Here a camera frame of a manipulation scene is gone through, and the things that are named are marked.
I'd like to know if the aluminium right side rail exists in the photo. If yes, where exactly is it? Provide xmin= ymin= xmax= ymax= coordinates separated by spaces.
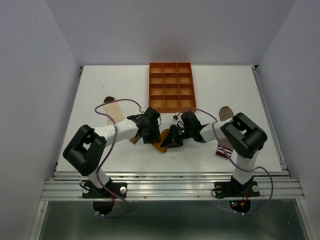
xmin=251 ymin=65 xmax=291 ymax=177

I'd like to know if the taupe sock with maroon cuff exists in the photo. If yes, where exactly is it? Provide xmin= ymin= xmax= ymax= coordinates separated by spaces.
xmin=215 ymin=106 xmax=234 ymax=159

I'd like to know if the aluminium front rail frame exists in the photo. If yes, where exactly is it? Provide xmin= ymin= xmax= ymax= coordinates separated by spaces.
xmin=40 ymin=170 xmax=305 ymax=201

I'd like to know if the orange compartment tray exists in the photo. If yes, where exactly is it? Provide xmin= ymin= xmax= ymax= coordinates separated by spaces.
xmin=148 ymin=62 xmax=197 ymax=113

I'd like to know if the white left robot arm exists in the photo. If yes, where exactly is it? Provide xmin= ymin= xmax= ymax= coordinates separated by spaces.
xmin=62 ymin=107 xmax=161 ymax=197

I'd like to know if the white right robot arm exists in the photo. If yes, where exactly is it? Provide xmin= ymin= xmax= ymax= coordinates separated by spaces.
xmin=160 ymin=111 xmax=268 ymax=195

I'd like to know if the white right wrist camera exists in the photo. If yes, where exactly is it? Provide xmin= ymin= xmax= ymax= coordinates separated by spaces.
xmin=172 ymin=112 xmax=183 ymax=124

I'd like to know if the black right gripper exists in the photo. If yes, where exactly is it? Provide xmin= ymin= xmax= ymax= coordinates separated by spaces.
xmin=161 ymin=125 xmax=192 ymax=150

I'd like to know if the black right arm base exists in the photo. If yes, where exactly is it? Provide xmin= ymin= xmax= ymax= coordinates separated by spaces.
xmin=211 ymin=178 xmax=260 ymax=214

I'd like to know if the cream and brown sock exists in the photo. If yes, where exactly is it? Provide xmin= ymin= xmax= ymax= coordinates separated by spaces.
xmin=103 ymin=96 xmax=144 ymax=145

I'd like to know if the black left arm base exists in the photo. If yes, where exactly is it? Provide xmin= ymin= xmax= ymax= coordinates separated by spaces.
xmin=79 ymin=180 xmax=128 ymax=218

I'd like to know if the mustard yellow striped sock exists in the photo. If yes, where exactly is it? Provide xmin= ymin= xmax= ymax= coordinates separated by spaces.
xmin=152 ymin=128 xmax=170 ymax=153

